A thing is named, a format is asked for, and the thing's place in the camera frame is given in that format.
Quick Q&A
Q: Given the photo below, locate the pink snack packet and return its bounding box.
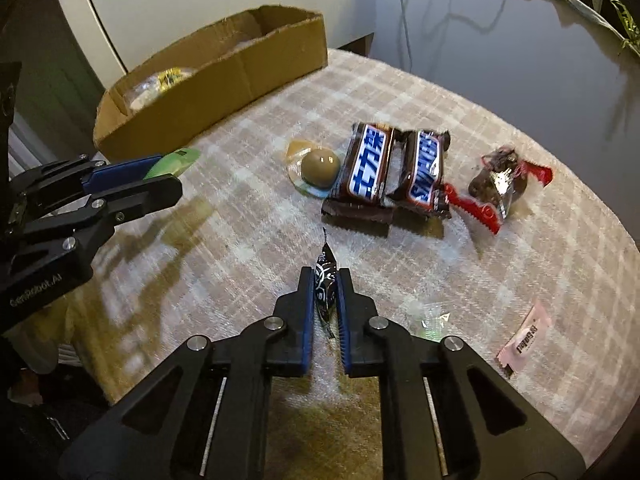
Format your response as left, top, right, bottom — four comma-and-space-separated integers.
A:
496, 300, 552, 377

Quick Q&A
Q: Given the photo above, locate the black patterned snack packet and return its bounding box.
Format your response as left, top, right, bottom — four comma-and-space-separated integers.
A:
314, 231, 337, 339

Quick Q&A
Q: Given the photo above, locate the Snickers bar Chinese label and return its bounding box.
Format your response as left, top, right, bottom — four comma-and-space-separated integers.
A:
321, 122, 397, 226

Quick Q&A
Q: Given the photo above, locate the small clear green candy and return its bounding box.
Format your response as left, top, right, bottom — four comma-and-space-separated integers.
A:
404, 301, 450, 341

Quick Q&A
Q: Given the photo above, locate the plaid beige tablecloth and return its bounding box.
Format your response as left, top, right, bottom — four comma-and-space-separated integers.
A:
25, 50, 639, 462

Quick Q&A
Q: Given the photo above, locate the clear red date pack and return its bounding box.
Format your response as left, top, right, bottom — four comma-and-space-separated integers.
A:
444, 145, 553, 234

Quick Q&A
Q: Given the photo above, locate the light green candy wrapper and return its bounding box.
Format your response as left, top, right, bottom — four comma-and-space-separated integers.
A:
144, 148, 201, 179

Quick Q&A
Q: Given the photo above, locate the potted spider plant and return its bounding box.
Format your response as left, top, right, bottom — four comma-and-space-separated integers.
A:
610, 0, 640, 55

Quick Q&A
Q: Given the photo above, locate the Snickers bar English label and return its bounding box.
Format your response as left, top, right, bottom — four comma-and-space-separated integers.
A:
386, 130, 450, 219

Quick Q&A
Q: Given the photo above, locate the brown cardboard box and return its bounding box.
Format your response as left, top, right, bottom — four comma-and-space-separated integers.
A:
93, 6, 328, 162

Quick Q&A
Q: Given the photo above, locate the brown egg vacuum pack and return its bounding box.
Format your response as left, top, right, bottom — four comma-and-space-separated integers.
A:
285, 139, 341, 200

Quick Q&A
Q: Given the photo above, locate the yellow candy packet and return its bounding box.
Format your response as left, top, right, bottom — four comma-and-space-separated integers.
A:
152, 67, 194, 93

